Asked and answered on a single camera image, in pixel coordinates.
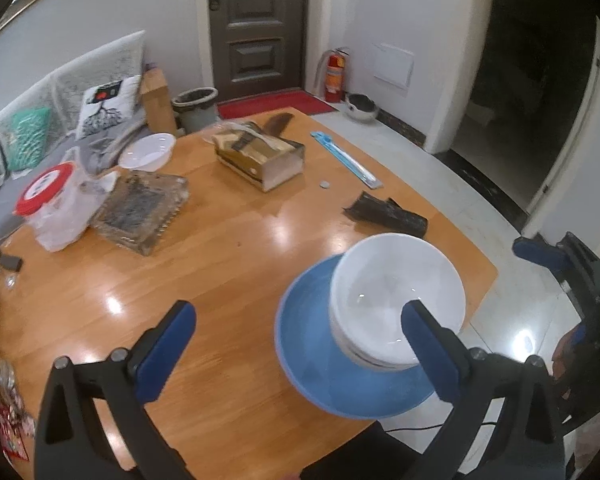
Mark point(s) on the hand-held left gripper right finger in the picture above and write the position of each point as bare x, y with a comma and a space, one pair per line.
427, 355

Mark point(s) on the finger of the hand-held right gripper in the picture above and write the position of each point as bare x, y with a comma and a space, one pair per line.
540, 255

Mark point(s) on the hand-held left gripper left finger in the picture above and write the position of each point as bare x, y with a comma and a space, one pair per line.
167, 355

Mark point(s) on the blue plate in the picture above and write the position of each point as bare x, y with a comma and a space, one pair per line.
320, 360

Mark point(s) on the person's dark clothing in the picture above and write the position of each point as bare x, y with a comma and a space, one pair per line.
380, 455

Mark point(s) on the black crumpled wrapper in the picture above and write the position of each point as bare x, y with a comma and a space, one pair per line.
385, 215

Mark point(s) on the glass tray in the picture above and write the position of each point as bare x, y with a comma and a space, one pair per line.
135, 210

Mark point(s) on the clear plastic bag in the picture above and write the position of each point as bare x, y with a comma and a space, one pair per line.
62, 227

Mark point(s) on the red printed snack packet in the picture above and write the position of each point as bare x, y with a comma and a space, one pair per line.
5, 410

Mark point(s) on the small black box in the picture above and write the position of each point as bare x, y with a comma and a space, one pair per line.
10, 261

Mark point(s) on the translucent white plastic bowl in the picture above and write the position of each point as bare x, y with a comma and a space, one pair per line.
147, 152

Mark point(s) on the red lid plastic container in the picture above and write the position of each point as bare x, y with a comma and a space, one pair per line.
42, 187

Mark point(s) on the long blue white packet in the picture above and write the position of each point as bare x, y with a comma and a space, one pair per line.
347, 160

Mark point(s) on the grey cloth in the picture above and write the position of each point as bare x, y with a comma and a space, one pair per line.
105, 147

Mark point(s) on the metal tissue box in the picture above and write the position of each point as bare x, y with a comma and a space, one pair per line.
275, 165

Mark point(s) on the black white floor bowl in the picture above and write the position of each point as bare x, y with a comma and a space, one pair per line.
361, 107

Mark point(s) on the grey trash bin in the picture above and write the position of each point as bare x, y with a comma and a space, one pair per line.
195, 110

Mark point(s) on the wooden box stool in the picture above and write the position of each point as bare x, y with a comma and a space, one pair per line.
158, 102

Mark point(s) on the dark wooden comb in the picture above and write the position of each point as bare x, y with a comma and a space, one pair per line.
280, 125

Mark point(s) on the white tree print pillow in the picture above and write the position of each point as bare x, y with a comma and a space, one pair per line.
110, 105

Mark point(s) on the teal pillow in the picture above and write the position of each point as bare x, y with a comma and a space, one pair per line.
27, 137

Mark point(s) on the red fire extinguisher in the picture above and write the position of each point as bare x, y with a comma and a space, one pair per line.
334, 77

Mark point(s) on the red doormat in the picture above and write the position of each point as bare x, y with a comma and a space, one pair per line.
275, 105

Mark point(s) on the white covered sofa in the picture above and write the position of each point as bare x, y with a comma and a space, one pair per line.
70, 80

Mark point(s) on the dark brown door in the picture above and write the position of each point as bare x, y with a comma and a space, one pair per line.
260, 30

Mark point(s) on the white wall panel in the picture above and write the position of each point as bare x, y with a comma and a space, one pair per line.
392, 66

